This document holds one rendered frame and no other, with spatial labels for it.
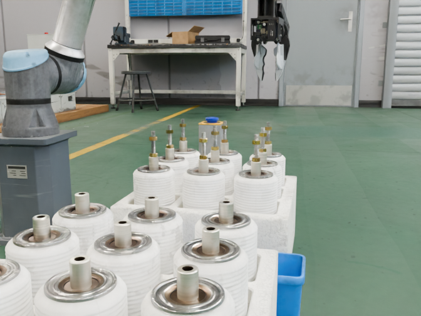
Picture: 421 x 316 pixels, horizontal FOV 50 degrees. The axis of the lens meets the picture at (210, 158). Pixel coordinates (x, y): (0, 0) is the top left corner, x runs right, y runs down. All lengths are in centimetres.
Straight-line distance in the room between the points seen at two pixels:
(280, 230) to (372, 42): 525
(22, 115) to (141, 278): 79
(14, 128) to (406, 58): 531
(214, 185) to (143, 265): 43
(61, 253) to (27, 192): 69
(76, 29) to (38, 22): 557
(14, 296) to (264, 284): 33
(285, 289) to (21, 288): 47
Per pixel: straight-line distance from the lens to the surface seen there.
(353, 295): 106
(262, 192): 96
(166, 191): 102
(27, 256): 63
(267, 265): 72
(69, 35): 139
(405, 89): 610
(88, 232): 73
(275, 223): 94
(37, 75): 130
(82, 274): 51
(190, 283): 46
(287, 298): 85
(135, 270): 59
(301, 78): 600
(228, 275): 55
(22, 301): 57
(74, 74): 142
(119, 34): 554
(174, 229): 70
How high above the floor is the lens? 48
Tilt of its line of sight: 11 degrees down
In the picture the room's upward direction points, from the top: straight up
